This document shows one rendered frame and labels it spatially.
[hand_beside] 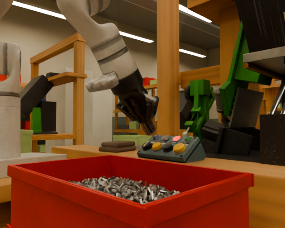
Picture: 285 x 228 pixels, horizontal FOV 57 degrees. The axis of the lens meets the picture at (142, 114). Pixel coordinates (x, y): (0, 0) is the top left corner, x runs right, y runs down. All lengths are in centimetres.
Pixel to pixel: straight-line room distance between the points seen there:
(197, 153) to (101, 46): 32
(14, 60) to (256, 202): 69
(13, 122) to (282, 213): 67
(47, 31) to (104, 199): 821
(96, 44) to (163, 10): 103
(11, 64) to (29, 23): 748
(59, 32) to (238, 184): 833
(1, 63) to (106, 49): 37
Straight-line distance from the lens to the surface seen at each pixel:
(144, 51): 1037
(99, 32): 54
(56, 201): 35
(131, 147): 86
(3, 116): 80
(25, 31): 819
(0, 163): 77
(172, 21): 153
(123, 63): 55
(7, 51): 83
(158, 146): 65
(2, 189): 69
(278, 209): 51
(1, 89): 81
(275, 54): 56
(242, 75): 79
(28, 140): 125
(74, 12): 54
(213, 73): 137
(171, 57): 145
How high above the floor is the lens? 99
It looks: 2 degrees up
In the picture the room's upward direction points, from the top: straight up
